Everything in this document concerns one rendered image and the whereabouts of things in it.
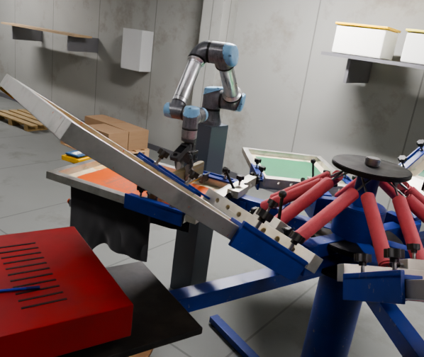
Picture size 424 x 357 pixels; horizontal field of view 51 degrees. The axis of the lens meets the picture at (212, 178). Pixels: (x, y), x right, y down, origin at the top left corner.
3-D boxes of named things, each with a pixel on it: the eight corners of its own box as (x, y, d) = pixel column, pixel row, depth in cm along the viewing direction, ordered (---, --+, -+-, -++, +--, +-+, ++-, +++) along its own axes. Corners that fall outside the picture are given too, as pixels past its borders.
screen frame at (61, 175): (45, 178, 221) (46, 171, 220) (119, 157, 272) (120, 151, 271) (183, 224, 191) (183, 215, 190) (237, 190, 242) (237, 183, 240)
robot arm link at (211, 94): (205, 105, 287) (208, 83, 282) (225, 108, 283) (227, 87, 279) (198, 106, 276) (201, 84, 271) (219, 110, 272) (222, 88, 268)
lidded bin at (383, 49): (393, 61, 412) (401, 30, 404) (380, 59, 382) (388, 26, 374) (344, 54, 438) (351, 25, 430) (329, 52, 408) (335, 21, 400)
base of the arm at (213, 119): (207, 120, 292) (208, 104, 289) (225, 125, 284) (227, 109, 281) (192, 121, 281) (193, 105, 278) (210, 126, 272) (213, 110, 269)
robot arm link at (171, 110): (191, 32, 238) (159, 109, 221) (210, 35, 235) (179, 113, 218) (196, 47, 248) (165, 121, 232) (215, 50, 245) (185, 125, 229)
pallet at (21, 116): (73, 129, 721) (74, 122, 717) (28, 133, 660) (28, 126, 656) (33, 114, 784) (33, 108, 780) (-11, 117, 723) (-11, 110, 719)
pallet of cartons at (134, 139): (150, 156, 624) (152, 129, 612) (109, 164, 567) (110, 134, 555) (100, 138, 684) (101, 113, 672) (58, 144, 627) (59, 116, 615)
